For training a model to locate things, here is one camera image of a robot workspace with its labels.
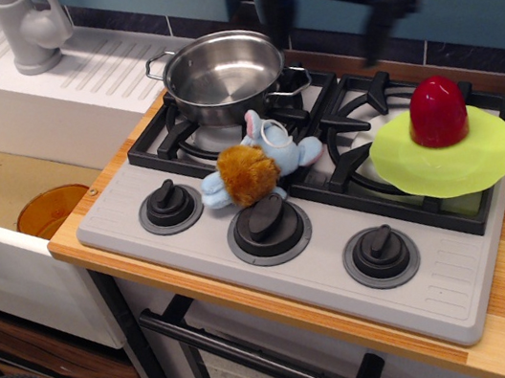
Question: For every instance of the left black stove knob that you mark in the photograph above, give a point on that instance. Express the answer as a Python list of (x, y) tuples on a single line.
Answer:
[(170, 209)]

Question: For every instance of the white toy sink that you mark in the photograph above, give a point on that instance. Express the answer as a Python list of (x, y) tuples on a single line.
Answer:
[(60, 128)]

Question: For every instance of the grey toy faucet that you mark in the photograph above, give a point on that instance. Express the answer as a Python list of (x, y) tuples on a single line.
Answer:
[(35, 37)]

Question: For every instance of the lime green plate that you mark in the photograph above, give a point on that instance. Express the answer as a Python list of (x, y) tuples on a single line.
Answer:
[(472, 165)]

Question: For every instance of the stainless steel pot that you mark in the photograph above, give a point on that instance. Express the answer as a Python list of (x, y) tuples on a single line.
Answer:
[(216, 78)]

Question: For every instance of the grey toy stove top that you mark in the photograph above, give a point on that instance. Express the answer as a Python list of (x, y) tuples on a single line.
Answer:
[(447, 298)]

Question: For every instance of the red toy sweet potato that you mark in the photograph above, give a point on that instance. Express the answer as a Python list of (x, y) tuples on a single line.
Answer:
[(438, 113)]

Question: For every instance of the black stove knob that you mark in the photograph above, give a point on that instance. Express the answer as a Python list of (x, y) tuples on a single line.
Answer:
[(381, 258), (170, 209), (271, 232)]

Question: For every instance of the black oven door handle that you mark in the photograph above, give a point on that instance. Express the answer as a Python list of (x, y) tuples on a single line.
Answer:
[(173, 328)]

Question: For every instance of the middle black stove knob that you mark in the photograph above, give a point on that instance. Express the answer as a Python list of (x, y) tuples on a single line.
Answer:
[(271, 232)]

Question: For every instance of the stuffed elephant with brown mane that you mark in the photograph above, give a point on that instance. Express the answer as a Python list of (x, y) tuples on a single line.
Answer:
[(250, 170)]

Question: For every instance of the right black stove knob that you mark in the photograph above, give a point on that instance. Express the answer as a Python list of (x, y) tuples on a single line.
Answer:
[(381, 258)]

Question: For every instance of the toy oven door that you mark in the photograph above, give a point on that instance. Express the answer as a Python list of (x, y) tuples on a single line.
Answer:
[(325, 356)]

